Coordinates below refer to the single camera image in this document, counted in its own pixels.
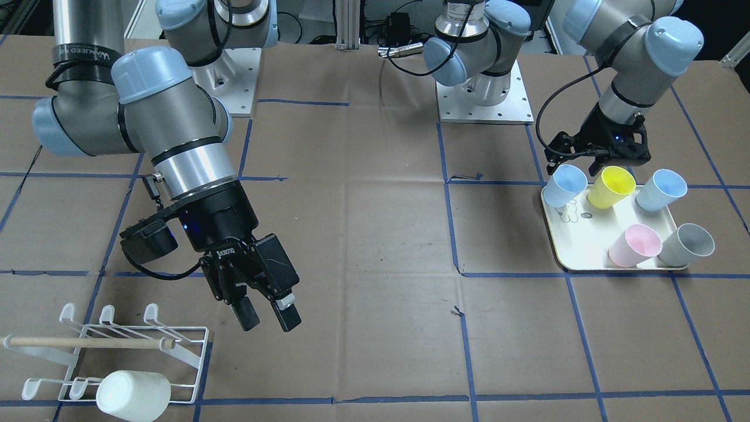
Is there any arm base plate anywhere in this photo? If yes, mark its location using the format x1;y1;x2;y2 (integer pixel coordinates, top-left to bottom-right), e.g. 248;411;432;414
435;62;534;125
190;48;263;117

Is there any pink cup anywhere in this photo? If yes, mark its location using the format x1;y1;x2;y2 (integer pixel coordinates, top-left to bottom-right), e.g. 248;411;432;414
608;224;663;268

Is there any white cup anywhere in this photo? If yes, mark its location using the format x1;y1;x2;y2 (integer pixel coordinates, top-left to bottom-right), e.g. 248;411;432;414
96;370;171;421

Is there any light blue cup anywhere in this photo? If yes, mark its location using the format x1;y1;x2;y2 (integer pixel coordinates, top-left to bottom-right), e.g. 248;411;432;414
635;169;688;212
541;165;588;207

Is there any aluminium frame post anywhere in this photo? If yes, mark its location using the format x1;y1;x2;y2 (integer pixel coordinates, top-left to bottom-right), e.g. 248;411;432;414
333;0;364;51

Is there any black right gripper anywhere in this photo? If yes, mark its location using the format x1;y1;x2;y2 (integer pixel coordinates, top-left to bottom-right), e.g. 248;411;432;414
171;180;302;333

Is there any yellow cup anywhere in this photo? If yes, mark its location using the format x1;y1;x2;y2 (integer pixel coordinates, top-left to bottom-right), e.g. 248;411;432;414
587;166;636;209

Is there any cream rabbit tray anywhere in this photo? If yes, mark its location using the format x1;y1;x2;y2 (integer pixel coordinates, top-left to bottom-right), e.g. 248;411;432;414
540;186;677;272

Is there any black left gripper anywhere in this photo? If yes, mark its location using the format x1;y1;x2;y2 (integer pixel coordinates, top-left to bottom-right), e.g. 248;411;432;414
546;104;651;176

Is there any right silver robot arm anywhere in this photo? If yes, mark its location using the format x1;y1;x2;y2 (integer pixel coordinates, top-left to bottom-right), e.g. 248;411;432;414
32;1;302;332

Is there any grey cup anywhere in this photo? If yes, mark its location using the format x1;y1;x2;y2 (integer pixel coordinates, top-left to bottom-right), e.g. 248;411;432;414
658;223;715;267

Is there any white wire cup rack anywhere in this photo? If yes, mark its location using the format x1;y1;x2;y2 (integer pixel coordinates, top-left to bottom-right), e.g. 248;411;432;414
2;304;212;405

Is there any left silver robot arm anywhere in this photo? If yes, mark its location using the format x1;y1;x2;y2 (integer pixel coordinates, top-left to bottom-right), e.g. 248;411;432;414
423;1;704;176

